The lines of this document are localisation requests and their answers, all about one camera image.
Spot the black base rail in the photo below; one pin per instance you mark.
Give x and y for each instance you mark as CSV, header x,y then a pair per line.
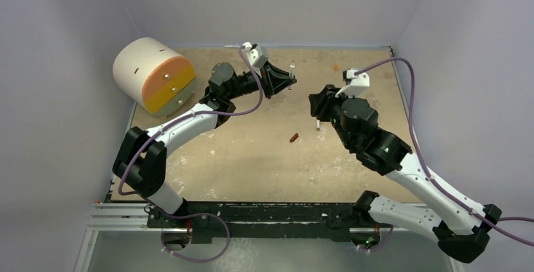
x,y
208,220

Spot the white pen red tip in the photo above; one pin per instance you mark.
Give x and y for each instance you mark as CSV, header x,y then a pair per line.
x,y
292,69

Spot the round cream drawer cabinet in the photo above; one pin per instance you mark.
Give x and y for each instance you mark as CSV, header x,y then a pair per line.
x,y
139,71

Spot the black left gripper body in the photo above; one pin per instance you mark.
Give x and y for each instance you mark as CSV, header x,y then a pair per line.
x,y
266,80

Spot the aluminium frame rail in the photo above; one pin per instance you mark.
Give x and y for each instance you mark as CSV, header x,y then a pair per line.
x,y
118,239

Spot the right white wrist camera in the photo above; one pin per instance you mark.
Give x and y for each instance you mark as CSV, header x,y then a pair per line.
x,y
356,84

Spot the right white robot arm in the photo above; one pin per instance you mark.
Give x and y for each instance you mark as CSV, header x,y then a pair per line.
x,y
458,225

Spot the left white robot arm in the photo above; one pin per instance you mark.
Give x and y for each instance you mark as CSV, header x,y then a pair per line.
x,y
141,159

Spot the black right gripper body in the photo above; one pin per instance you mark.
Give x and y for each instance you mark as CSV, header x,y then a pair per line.
x,y
318,104

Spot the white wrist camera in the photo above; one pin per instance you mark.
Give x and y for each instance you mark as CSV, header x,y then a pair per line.
x,y
356,84
257,55

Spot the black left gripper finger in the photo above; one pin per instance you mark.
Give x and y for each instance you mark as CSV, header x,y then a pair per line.
x,y
282,85
281,74

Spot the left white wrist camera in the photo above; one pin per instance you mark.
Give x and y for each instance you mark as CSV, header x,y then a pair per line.
x,y
257,55

